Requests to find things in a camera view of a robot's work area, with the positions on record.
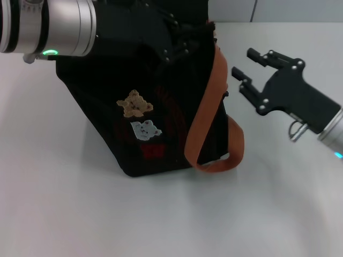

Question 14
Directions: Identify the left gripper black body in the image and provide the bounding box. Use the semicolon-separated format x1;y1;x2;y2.
91;0;180;65

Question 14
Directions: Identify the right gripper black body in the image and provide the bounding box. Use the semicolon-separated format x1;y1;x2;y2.
255;58;343;135

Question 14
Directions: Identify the black food bag orange strap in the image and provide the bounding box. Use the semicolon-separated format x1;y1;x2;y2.
55;0;245;178

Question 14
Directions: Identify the right gripper connector cable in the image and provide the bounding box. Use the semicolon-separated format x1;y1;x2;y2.
288;114;308;142

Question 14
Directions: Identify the gripper connector cable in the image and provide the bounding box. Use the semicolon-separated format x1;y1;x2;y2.
288;114;308;142
23;52;58;65

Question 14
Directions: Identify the left gripper connector cable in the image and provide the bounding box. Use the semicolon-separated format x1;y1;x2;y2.
23;52;58;65

